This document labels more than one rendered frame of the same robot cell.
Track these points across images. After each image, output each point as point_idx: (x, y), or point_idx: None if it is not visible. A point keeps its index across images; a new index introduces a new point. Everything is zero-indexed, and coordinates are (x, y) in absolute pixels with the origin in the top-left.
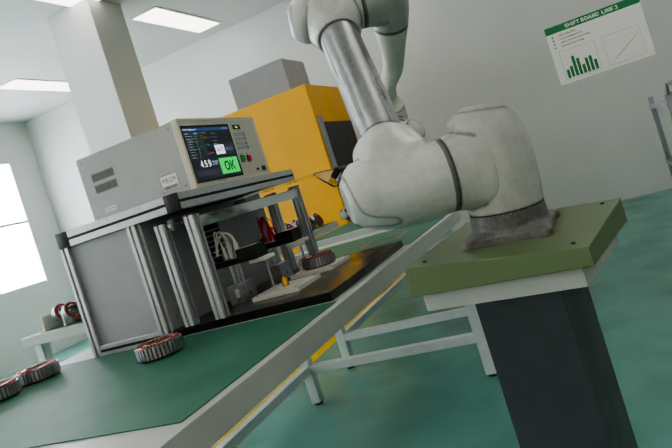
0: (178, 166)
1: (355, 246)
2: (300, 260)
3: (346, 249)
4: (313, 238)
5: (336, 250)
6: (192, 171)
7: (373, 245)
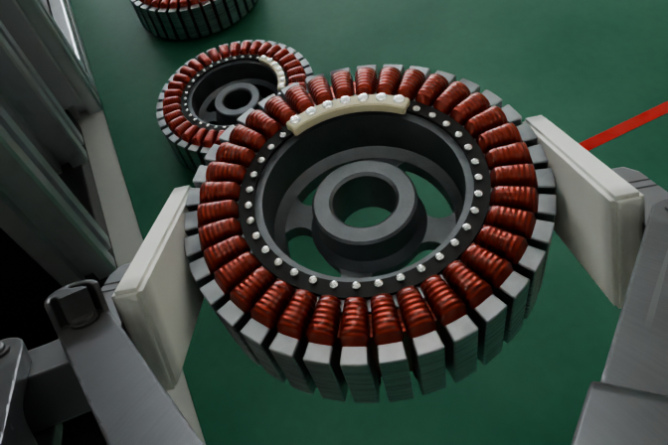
0: None
1: (601, 57)
2: (165, 91)
3: (549, 42)
4: (17, 189)
5: None
6: None
7: (560, 270)
